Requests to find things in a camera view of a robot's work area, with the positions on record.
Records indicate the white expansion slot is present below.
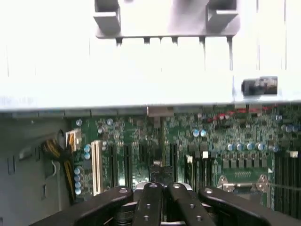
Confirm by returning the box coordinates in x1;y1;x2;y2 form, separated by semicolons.
91;139;103;196

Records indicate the grey parts rack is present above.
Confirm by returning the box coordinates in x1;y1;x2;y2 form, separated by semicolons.
93;0;242;40

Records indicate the open black PC case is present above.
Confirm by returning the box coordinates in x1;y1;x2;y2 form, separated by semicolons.
0;70;301;226

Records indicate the white power connector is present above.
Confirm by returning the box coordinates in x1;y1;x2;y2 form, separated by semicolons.
65;130;82;152

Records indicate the yellow and black wire bundle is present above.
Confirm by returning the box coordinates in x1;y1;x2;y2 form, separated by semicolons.
41;138;78;203

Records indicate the CPU socket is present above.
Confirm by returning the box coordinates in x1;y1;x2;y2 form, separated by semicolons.
217;174;276;208

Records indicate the green motherboard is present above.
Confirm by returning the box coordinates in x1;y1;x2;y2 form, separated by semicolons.
67;105;301;212

